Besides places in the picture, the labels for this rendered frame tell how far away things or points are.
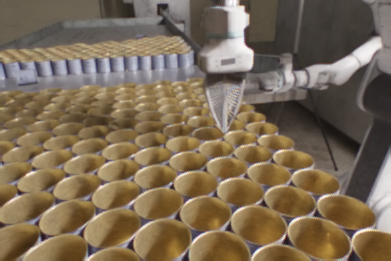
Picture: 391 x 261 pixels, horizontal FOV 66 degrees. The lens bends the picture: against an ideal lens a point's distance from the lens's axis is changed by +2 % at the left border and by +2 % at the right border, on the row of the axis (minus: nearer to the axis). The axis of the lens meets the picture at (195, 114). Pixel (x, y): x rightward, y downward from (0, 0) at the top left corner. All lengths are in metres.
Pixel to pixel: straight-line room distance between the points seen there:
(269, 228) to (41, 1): 7.54
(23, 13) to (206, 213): 7.60
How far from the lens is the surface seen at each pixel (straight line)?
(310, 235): 0.45
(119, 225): 0.46
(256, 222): 0.45
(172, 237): 0.43
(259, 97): 1.25
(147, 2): 6.09
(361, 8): 3.06
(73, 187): 0.55
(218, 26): 0.55
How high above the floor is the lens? 1.48
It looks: 23 degrees down
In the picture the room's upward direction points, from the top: 1 degrees counter-clockwise
